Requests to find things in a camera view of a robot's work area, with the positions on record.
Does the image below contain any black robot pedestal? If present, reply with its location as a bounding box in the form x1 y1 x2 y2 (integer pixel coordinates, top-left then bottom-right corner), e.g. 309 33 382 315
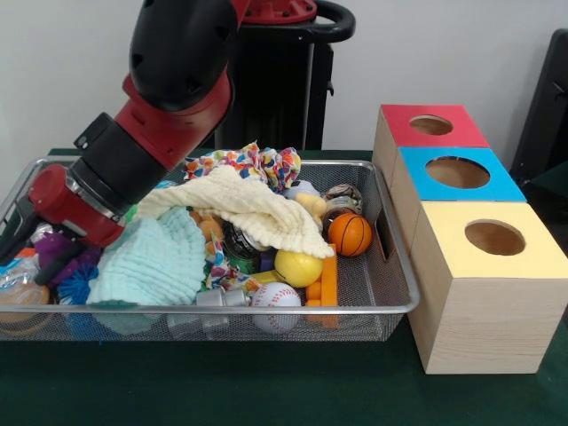
212 0 356 152

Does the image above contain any clear plastic bottle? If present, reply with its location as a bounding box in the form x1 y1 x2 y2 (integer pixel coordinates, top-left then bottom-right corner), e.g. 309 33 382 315
0 256 51 307

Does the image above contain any mint waffle cloth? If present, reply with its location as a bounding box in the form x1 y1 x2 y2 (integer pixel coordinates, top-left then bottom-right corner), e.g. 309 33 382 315
86 207 208 308

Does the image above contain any silver mesh bin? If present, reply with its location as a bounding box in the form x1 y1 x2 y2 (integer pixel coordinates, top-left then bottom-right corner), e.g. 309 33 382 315
0 154 422 343

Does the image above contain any yellow ball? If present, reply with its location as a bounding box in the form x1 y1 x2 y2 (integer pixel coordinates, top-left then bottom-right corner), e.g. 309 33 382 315
273 249 324 288

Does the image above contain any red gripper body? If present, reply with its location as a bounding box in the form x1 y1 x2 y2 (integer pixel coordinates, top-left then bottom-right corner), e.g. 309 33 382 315
27 163 128 249

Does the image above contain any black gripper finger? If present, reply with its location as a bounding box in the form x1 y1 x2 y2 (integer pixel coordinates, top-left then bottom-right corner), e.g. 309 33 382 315
34 244 88 288
0 200 40 267

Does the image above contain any white toy baseball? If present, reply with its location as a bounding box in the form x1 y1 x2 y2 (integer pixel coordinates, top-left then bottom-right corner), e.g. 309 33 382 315
250 282 303 334

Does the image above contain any cream waffle cloth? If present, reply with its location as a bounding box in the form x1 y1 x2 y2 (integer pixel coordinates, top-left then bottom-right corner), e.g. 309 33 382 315
134 164 336 259

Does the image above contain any wooden box with three holes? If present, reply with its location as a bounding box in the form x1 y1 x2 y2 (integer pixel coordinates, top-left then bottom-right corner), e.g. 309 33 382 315
371 104 568 375

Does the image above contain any dark green side tablecloth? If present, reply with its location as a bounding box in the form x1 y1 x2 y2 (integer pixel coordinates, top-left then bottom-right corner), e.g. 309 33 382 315
527 162 568 209

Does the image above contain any orange toy basketball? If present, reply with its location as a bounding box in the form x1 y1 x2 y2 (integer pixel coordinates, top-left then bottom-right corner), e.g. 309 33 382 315
327 212 373 257

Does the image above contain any black chair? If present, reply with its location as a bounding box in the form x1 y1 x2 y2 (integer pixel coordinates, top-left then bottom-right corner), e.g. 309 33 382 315
509 28 568 178

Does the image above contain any colourful patterned cloth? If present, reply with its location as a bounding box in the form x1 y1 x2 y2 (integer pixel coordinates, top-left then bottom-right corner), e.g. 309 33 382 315
183 141 303 194

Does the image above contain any purple spiky rubber toy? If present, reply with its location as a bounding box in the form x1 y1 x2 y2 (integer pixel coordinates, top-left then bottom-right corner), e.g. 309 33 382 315
34 233 103 286

